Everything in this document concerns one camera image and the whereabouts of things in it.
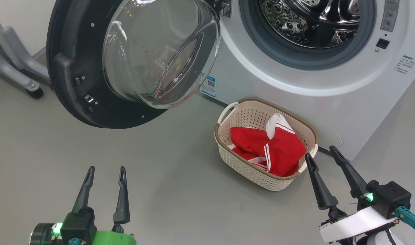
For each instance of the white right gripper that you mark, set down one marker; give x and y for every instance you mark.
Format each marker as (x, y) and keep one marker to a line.
(357, 224)

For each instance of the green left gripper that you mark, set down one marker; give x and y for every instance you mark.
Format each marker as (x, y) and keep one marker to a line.
(115, 239)

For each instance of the red white striped garment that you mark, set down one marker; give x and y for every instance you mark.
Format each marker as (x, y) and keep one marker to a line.
(285, 153)

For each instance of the plain red garment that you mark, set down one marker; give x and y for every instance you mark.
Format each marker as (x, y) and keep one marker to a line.
(248, 141)

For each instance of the black glass washing machine door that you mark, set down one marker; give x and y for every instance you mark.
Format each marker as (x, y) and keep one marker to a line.
(78, 95)

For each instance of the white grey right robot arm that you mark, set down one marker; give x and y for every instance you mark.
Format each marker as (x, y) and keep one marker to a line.
(381, 240)

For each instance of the white front-load washing machine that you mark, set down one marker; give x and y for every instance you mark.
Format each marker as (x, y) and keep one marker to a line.
(330, 95)

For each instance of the cream plastic laundry basket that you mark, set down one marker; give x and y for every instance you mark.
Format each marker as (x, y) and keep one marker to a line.
(248, 112)

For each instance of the black cylindrical left gripper motor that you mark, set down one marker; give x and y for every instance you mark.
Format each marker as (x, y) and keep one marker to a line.
(40, 234)

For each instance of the blue white energy label sticker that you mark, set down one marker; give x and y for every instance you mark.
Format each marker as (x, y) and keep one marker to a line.
(208, 85)

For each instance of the grey tubular stand with caster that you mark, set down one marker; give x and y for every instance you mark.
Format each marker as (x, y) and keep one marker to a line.
(13, 64)

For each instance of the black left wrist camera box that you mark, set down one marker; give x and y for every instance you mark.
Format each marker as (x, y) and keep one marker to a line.
(78, 226)

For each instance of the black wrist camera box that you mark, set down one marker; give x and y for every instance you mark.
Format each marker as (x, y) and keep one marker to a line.
(391, 199)
(78, 226)

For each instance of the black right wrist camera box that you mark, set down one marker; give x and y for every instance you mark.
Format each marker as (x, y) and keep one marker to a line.
(391, 199)

